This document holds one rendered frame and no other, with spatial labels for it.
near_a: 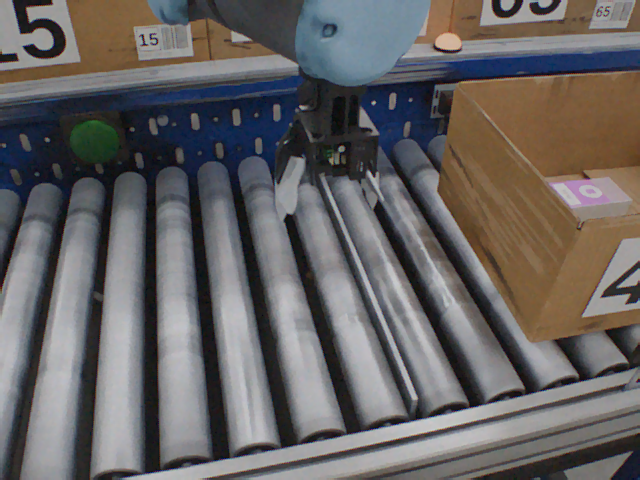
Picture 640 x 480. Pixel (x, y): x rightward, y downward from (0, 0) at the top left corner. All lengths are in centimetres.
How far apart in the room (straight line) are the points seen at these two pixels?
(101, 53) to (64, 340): 43
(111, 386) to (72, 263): 21
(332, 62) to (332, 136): 25
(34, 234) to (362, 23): 61
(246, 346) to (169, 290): 13
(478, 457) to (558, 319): 17
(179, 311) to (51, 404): 16
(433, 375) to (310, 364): 13
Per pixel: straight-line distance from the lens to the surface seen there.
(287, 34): 30
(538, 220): 57
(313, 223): 73
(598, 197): 79
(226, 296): 64
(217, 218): 75
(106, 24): 85
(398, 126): 96
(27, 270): 75
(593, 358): 66
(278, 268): 66
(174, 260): 69
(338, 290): 64
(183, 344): 60
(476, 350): 61
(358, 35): 29
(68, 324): 66
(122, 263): 71
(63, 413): 59
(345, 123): 53
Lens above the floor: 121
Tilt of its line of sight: 41 degrees down
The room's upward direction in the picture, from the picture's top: straight up
